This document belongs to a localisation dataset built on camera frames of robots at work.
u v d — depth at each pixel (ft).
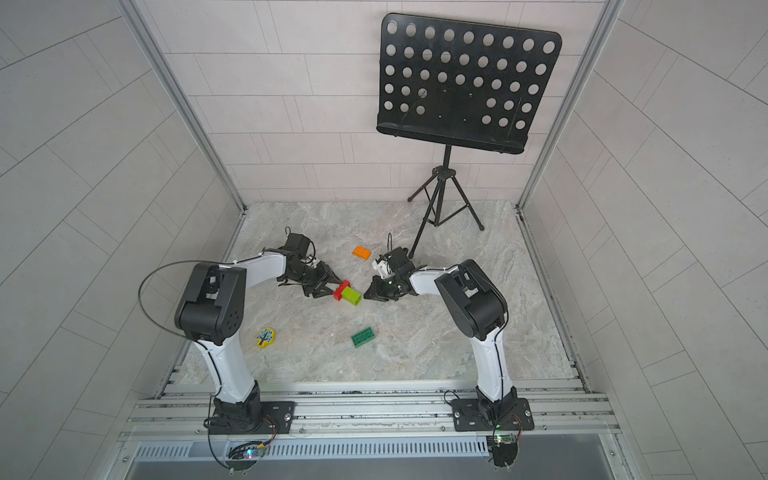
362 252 3.36
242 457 2.15
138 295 1.58
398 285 2.47
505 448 2.21
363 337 2.75
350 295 2.99
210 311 1.65
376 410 2.38
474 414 2.34
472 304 1.75
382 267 2.99
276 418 2.33
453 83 2.23
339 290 3.00
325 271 2.78
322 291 2.86
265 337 2.71
